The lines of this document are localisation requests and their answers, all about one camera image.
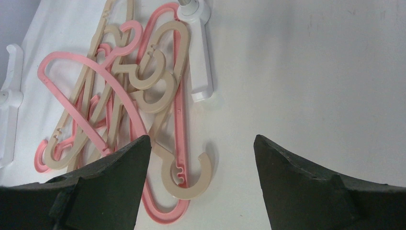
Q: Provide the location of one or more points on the beige hanger left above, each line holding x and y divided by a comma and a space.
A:
58, 155

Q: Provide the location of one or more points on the white clothes rack frame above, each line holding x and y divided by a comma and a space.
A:
195, 13

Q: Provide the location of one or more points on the pink hanger long bar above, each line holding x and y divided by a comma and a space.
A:
180, 143

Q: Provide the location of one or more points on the beige hanger large hook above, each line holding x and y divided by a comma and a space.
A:
168, 169

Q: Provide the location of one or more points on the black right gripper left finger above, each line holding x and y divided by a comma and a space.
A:
103, 195

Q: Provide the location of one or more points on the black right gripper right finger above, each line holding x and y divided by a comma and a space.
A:
302, 195

